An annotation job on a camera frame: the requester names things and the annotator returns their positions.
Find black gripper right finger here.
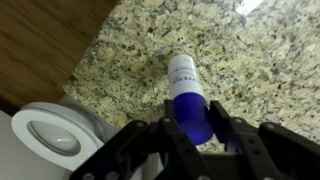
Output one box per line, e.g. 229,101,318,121
208,99,320,180

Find small white bottle blue cap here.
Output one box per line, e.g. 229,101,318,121
167,53,215,147

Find white toilet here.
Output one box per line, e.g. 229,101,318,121
0,94,123,180

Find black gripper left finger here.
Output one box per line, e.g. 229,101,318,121
69,98,216,180

